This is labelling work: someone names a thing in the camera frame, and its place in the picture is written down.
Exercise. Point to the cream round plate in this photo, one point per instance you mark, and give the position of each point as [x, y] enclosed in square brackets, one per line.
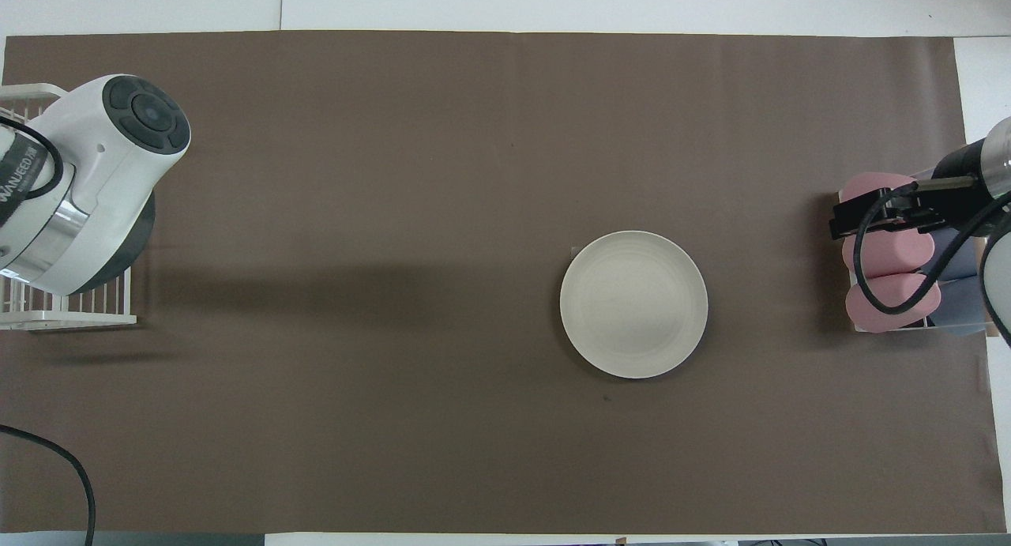
[634, 305]

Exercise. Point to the cup rack with wooden rod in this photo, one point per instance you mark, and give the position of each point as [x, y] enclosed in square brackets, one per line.
[855, 327]

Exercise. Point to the brown paper table mat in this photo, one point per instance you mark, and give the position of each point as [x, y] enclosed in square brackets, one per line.
[395, 214]

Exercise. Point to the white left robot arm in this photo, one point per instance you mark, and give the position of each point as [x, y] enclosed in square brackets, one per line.
[95, 182]

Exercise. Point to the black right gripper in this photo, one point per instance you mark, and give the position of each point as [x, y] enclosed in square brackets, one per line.
[892, 200]

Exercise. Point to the pink plastic cup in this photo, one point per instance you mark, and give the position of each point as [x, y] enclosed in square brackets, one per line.
[865, 189]
[896, 254]
[892, 293]

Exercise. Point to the blue plastic cup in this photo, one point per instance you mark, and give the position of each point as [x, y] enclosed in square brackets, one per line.
[967, 261]
[960, 309]

